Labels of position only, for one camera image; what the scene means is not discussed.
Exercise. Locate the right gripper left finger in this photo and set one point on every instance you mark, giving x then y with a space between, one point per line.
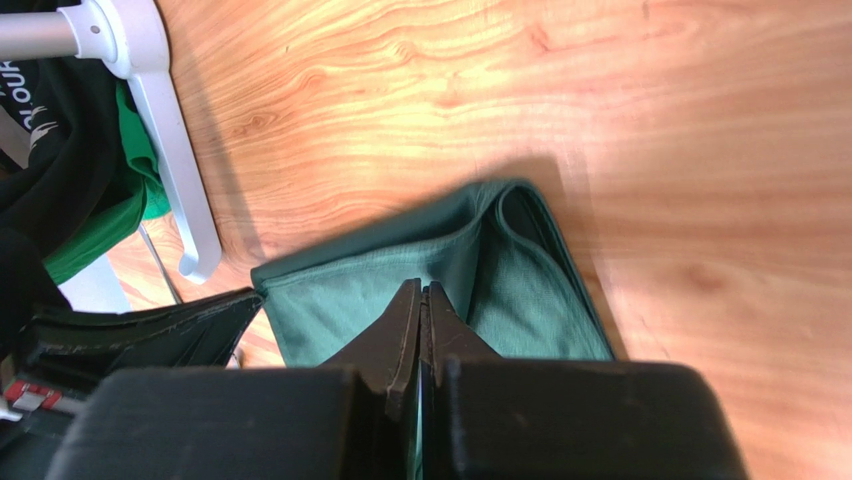
349 418

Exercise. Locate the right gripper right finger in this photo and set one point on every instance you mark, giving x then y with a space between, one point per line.
489 417

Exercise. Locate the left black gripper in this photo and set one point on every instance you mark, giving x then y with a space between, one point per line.
52 364

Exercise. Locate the dark green cloth napkin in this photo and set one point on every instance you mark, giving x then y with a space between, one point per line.
495 248

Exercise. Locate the green t-shirt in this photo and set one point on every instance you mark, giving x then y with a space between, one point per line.
135 194

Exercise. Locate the black t-shirt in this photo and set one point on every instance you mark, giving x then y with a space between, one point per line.
46 205

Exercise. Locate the white clothes rack base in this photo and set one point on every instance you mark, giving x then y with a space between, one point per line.
130 38

